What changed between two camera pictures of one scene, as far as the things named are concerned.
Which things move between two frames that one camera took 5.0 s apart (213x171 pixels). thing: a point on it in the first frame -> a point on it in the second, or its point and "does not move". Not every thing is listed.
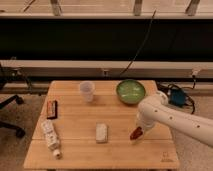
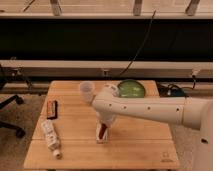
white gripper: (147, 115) -> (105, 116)
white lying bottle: (52, 138) does not move
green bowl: (130, 91) does not move
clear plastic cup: (87, 90) does not move
